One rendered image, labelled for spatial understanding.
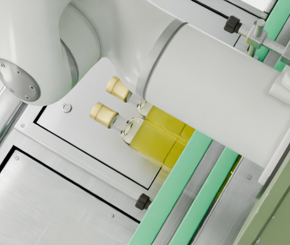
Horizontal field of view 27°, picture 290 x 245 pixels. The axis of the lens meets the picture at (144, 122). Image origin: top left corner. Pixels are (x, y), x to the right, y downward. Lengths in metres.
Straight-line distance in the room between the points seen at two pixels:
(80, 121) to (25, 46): 0.71
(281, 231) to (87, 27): 0.28
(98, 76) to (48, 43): 0.73
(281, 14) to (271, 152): 0.59
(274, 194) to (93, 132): 0.79
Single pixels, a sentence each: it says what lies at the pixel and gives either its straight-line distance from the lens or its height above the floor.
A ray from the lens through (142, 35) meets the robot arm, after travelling 0.62.
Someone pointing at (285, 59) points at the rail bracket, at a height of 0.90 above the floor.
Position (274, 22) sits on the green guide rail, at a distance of 1.16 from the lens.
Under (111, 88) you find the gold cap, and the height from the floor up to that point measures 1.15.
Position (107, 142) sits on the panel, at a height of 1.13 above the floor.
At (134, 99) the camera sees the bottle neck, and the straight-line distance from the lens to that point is 1.13.
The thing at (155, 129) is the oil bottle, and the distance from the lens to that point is 1.10.
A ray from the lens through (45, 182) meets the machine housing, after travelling 1.30.
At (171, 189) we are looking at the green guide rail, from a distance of 0.96.
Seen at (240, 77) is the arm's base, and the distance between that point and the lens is 0.61.
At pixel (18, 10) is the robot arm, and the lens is 0.55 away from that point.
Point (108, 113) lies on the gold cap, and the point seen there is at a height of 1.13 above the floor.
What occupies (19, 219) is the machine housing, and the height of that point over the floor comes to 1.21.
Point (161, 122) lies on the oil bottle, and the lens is 1.10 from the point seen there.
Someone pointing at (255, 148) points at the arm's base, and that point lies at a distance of 0.61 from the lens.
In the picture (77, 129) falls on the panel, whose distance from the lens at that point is 1.27.
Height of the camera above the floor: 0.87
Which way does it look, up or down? 10 degrees up
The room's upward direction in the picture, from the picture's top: 60 degrees counter-clockwise
